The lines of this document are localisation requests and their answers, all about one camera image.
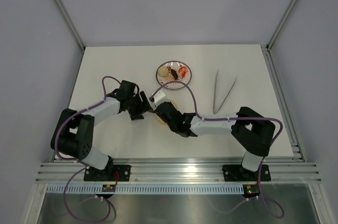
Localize round beige lunch box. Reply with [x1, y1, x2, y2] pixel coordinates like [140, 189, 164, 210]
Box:
[156, 100, 178, 126]

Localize left aluminium frame post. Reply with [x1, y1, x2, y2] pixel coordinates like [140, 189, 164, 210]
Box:
[53, 0, 86, 52]

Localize white steamed bun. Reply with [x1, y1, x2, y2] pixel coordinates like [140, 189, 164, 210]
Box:
[157, 66, 170, 77]

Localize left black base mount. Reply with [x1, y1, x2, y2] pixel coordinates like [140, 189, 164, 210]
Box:
[83, 164, 131, 182]

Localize right aluminium side rail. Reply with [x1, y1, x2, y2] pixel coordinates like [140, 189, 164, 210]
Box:
[260, 44, 307, 162]

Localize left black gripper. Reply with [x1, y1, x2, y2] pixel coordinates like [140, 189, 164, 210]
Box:
[127, 91, 154, 120]

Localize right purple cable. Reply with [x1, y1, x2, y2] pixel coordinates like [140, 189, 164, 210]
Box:
[150, 81, 285, 219]

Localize red shrimp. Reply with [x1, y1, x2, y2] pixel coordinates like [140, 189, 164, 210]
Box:
[178, 66, 189, 78]

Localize aluminium frame post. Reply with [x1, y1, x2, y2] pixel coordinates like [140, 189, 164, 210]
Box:
[266, 0, 300, 52]
[53, 0, 86, 52]

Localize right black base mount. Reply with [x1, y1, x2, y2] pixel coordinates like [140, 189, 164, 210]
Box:
[222, 164, 271, 182]

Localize metal food tongs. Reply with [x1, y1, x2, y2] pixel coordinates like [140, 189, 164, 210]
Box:
[212, 69, 238, 115]

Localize dark brown meat slice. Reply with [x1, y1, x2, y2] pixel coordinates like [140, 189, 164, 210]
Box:
[170, 69, 179, 80]

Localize white slotted cable duct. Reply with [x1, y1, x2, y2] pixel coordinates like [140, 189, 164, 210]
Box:
[46, 184, 244, 195]

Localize aluminium front rail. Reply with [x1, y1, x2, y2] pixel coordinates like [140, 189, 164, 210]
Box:
[35, 158, 322, 184]

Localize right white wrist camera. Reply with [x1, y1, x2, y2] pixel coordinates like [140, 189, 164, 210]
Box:
[149, 90, 170, 107]

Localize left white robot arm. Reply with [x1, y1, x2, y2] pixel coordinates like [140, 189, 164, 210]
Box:
[51, 80, 152, 182]

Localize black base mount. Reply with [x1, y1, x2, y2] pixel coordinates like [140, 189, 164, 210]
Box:
[83, 164, 131, 182]
[222, 164, 271, 182]

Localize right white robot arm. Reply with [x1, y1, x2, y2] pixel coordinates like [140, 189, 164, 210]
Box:
[154, 101, 276, 181]

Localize right aluminium frame post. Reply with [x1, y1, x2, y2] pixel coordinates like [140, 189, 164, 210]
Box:
[266, 0, 300, 52]

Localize patterned round plate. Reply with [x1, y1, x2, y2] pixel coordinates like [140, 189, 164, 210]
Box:
[155, 60, 192, 90]

